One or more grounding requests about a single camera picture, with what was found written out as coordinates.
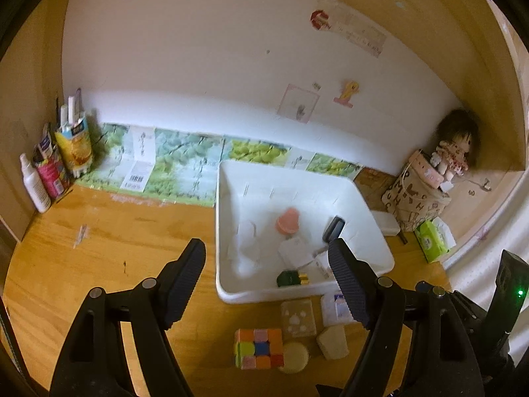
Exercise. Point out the gold round compact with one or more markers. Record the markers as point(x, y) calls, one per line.
point(297, 357)

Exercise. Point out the brown picture panel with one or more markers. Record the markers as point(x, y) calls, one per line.
point(372, 180)

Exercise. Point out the white spray bottle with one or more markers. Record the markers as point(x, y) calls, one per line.
point(35, 186)

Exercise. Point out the pale paper strip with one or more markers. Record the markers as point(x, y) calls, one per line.
point(359, 33)

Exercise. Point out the green tissue pack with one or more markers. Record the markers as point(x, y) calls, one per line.
point(432, 242)

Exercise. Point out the translucent white object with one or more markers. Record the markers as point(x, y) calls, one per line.
point(246, 248)

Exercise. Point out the clear patterned case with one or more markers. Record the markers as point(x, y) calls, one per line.
point(298, 317)

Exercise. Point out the red wall sticker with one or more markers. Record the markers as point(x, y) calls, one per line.
point(320, 20)

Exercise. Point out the white charger block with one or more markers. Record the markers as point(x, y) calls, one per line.
point(294, 252)

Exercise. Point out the colourful puzzle cube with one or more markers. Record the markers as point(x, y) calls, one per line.
point(258, 349)

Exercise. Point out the pink case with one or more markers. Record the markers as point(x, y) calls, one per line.
point(425, 171)

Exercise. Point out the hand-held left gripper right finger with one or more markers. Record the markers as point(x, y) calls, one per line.
point(349, 283)

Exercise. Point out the green grape picture panels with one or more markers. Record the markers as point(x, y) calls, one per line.
point(177, 161)

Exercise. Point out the pink can pen holder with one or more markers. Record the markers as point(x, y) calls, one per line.
point(51, 175)

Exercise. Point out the white plastic bin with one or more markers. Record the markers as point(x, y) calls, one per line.
point(264, 190)

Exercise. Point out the metal wall hook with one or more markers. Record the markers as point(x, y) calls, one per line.
point(485, 184)

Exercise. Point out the yellow carton pen holder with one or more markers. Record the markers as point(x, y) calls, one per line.
point(76, 147)

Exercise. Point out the pink paper note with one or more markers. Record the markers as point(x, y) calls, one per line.
point(297, 103)

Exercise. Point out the brown-haired doll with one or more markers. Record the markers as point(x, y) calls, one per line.
point(454, 144)

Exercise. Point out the printed canvas bag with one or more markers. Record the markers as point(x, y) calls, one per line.
point(413, 206)

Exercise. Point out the white soap box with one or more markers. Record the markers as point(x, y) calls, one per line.
point(386, 222)

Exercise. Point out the pink round object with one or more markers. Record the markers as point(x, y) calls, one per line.
point(288, 220)

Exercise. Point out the yellow bear wall sticker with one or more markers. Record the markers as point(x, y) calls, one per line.
point(348, 91)

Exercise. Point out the clear box with blue label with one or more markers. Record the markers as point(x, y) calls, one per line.
point(335, 310)

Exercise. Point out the wooden shelf unit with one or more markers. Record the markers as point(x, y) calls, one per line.
point(463, 49)

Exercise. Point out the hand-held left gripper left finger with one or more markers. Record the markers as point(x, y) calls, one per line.
point(184, 283)

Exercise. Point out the white scraper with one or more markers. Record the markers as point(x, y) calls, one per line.
point(332, 342)

